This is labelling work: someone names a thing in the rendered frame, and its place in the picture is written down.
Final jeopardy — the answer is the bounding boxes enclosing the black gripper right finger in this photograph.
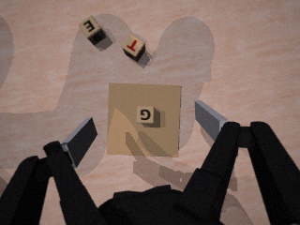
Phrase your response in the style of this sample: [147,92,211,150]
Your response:
[160,100,300,225]

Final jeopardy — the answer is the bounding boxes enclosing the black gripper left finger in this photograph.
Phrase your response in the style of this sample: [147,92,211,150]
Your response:
[0,117,108,225]

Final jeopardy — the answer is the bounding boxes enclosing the beige letter block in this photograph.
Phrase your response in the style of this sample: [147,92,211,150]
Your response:
[122,34,145,62]
[79,15,106,45]
[137,106,155,124]

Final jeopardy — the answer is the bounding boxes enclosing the tan flat mat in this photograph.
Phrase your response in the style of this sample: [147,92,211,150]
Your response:
[107,82,181,158]

